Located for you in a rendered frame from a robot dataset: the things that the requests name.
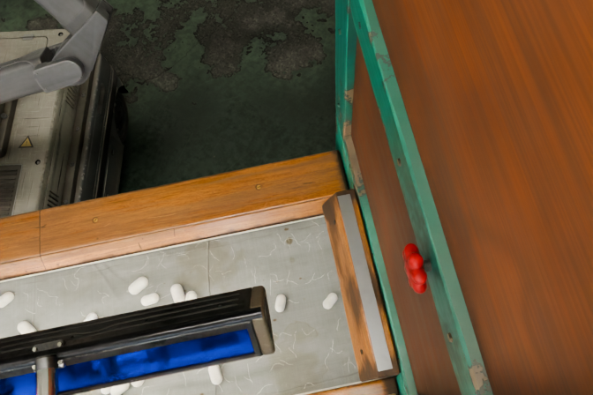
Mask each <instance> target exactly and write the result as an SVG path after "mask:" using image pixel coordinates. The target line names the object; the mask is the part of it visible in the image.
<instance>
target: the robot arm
mask: <svg viewBox="0 0 593 395"><path fill-rule="evenodd" d="M34 1H35V2H36V3H38V4H39V5H40V6H41V7H42V8H44V9H45V10H46V11H47V12H48V13H50V14H51V15H52V16H53V17H54V18H55V19H56V20H57V21H58V22H59V24H60V25H61V26H62V27H63V28H64V29H65V30H66V31H68V32H69V33H70V34H69V35H68V36H67V37H66V38H65V39H64V41H63V42H60V43H57V44H55V45H52V46H49V47H45V48H40V49H37V50H35V51H33V52H31V53H29V54H27V55H25V56H22V57H19V58H16V59H13V60H10V61H8V62H5V63H0V104H3V103H5V102H8V101H13V100H16V99H19V98H22V97H25V96H27V95H31V94H34V93H40V92H45V93H50V92H53V91H55V90H58V89H62V88H65V87H67V86H79V85H81V84H83V83H85V82H86V81H87V79H88V78H89V75H90V73H91V71H93V69H94V65H95V63H96V60H97V57H98V56H99V54H100V51H101V46H102V43H103V41H104V38H105V34H106V32H107V29H108V26H109V22H110V19H111V15H112V12H113V10H114V8H113V6H112V5H111V4H109V3H108V2H107V1H106V0H101V1H100V0H34Z"/></svg>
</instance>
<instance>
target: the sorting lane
mask: <svg viewBox="0 0 593 395"><path fill-rule="evenodd" d="M139 277H146V278H147V279H148V285H147V287H145V288H144V289H143V290H141V291H140V292H139V293H138V294H131V293H130V292H129V286H130V284H131V283H133V282H134V281H135V280H136V279H138V278H139ZM174 284H180V285H181V286H182V287H183V290H184V294H185V298H186V294H187V293H188V292H189V291H194V292H195V293H196V294H197V298H201V297H206V296H210V295H215V294H222V293H227V292H231V291H236V290H240V289H245V288H249V287H251V288H253V287H257V286H263V287H264V288H265V290H266V298H267V303H268V308H269V313H270V318H271V324H272V330H273V336H274V346H275V352H274V353H273V354H267V355H264V354H263V355H262V356H259V357H254V358H250V359H246V360H241V361H233V362H229V363H224V364H220V365H219V366H220V369H221V374H222V381H221V383H220V384H213V383H212V382H211V378H210V376H209V372H208V368H209V367H207V368H203V369H195V370H190V371H185V372H182V373H177V374H173V375H168V376H160V377H156V378H152V379H147V380H145V381H144V383H143V384H142V385H141V386H140V387H134V386H133V385H132V384H131V383H130V386H129V388H128V390H127V391H125V392H124V393H122V394H121V395H306V394H310V393H314V392H319V391H327V390H332V389H335V388H340V387H344V386H349V385H353V384H361V383H365V382H370V381H374V380H379V379H383V378H387V377H383V378H379V379H374V380H370V381H365V382H361V381H360V378H359V374H358V369H357V362H356V358H355V355H354V350H353V346H352V342H351V337H350V334H349V326H348V322H347V318H346V313H345V309H344V305H343V300H342V292H341V287H340V281H339V278H338V275H337V271H336V266H335V262H334V255H333V251H332V247H331V243H330V240H329V235H328V232H327V224H326V221H325V217H324V215H322V216H318V217H313V218H309V219H304V220H296V221H291V222H287V223H282V224H279V225H274V226H270V227H262V228H257V229H253V230H248V231H243V232H239V233H234V234H231V235H223V236H218V237H214V238H209V239H205V240H200V241H196V242H188V243H183V244H179V245H175V246H170V247H166V248H161V249H157V250H149V251H144V252H140V253H135V254H131V255H127V256H122V257H114V258H110V259H105V260H101V261H96V262H92V263H87V264H82V265H75V266H71V267H66V268H62V269H57V270H53V271H48V272H40V273H36V274H31V275H27V276H23V277H18V278H14V279H6V280H1V281H0V296H2V295H3V294H4V293H6V292H12V293H13V294H14V298H13V300H12V301H11V302H10V303H8V304H7V305H6V306H4V307H3V308H0V339H2V338H7V337H11V336H16V335H20V334H21V333H20V332H19V331H18V324H19V323H20V322H22V321H27V322H29V323H30V324H31V325H32V326H33V327H34V328H35V329H36V331H41V330H46V329H50V328H55V327H59V326H63V325H67V324H76V323H80V322H83V321H84V320H85V319H86V317H87V315H88V314H89V313H92V312H93V313H95V314H96V315H97V317H98V318H100V317H110V316H114V315H119V314H123V313H128V312H133V311H137V310H141V309H149V308H153V307H158V306H162V305H167V304H171V303H174V300H173V297H172V294H171V292H170V289H171V287H172V286H173V285H174ZM152 293H156V294H158V295H159V301H158V302H157V303H154V304H150V305H148V306H144V305H142V303H141V298H142V297H143V296H145V295H148V294H152ZM331 293H335V294H336V295H337V297H338V299H337V301H336V302H335V304H334V305H333V307H332V308H331V309H325V308H324V307H323V301H324V300H325V299H326V298H327V297H328V295H329V294H331ZM279 294H283V295H285V297H286V303H285V309H284V311H282V312H278V311H276V309H275V302H276V297H277V296H278V295H279ZM98 318H97V319H98ZM388 377H391V376H388Z"/></svg>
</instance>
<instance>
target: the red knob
mask: <svg viewBox="0 0 593 395"><path fill-rule="evenodd" d="M402 257H403V260H404V264H405V265H404V270H405V272H406V273H407V276H408V279H409V285H410V286H411V287H412V288H413V290H414V291H415V292H416V293H418V294H422V293H424V292H425V290H426V288H427V284H426V281H427V273H426V272H430V271H431V270H432V264H431V261H430V260H429V259H426V260H424V259H423V257H422V256H421V254H419V250H418V247H417V246H416V245H415V244H414V243H409V244H407V245H406V246H405V248H404V250H403V252H402Z"/></svg>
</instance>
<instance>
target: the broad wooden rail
mask: <svg viewBox="0 0 593 395"><path fill-rule="evenodd" d="M348 189H349V186H348V183H347V179H346V175H345V171H344V167H343V164H342V157H341V154H340V152H339V151H338V150H333V151H329V152H324V153H317V154H313V155H308V156H304V157H299V158H295V159H290V160H282V161H277V162H273V163H268V164H264V165H259V166H255V167H250V168H243V169H238V170H234V171H229V172H225V173H220V174H216V175H208V176H203V177H199V178H194V179H190V180H185V181H181V182H177V183H169V184H164V185H160V186H155V187H151V188H146V189H142V190H134V191H129V192H125V193H121V194H116V195H112V196H107V197H99V198H95V199H90V200H86V201H81V202H77V203H72V204H68V205H60V206H56V207H51V208H47V209H42V210H38V211H33V212H25V213H21V214H16V215H12V216H7V217H3V218H0V281H1V280H6V279H14V278H18V277H23V276H27V275H31V274H36V273H40V272H48V271H53V270H57V269H62V268H66V267H71V266H75V265H82V264H87V263H92V262H96V261H101V260H105V259H110V258H114V257H122V256H127V255H131V254H135V253H140V252H144V251H149V250H157V249H161V248H166V247H170V246H175V245H179V244H183V243H188V242H196V241H200V240H205V239H209V238H214V237H218V236H223V235H231V234H234V233H239V232H243V231H248V230H253V229H257V228H262V227H270V226H274V225H279V224H282V223H287V222H291V221H296V220H304V219H309V218H313V217H318V216H322V215H324V213H323V210H322V205H323V204H324V203H325V202H326V201H327V200H328V199H329V198H330V197H331V196H333V194H334V193H335V192H338V191H343V190H348Z"/></svg>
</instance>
